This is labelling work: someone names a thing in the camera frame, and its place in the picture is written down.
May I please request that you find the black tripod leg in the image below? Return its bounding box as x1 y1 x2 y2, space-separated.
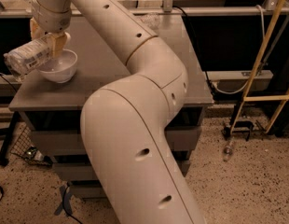
0 112 20 167

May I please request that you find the grey drawer cabinet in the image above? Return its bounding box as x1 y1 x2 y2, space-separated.
9 15 209 207

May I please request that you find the grey drawer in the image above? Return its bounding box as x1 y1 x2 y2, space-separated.
30 126 201 156
52 159 192 182
70 180 106 199

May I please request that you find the bottom grey drawer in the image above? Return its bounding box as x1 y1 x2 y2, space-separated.
70 180 106 199

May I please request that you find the white bowl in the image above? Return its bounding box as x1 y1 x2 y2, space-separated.
37 49 77 83

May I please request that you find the middle grey drawer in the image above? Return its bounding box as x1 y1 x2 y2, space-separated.
52 159 192 182

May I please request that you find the wire mesh basket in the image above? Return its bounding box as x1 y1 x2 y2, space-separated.
11 127 52 166

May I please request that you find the top grey drawer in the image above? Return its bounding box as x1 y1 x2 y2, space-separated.
30 126 201 156

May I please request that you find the clear plastic bottle on table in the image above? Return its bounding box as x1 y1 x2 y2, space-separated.
140 13 160 29

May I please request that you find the white cable at right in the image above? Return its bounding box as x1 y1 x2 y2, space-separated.
213 5 266 95

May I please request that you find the bottle lying on floor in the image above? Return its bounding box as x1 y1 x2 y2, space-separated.
223 138 235 161

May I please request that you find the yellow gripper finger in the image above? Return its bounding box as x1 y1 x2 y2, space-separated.
48 32 68 58
30 18 46 39

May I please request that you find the yellow wooden frame stand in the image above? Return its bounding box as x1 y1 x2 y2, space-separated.
228 0 289 134

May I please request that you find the black floor cable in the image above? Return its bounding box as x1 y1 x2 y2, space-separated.
62 184 84 224

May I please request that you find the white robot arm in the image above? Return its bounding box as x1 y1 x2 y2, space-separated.
32 0 206 224

